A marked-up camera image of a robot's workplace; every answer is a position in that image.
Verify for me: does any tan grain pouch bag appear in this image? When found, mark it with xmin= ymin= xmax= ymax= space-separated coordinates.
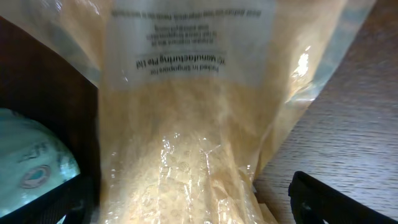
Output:
xmin=1 ymin=0 xmax=374 ymax=223

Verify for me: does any teal wet wipes packet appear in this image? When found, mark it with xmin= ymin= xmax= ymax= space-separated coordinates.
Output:
xmin=1 ymin=108 xmax=80 ymax=217

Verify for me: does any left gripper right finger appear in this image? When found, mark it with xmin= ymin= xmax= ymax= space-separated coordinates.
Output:
xmin=289 ymin=171 xmax=397 ymax=224

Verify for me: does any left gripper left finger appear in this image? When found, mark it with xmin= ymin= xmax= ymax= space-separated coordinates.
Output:
xmin=1 ymin=174 xmax=95 ymax=224

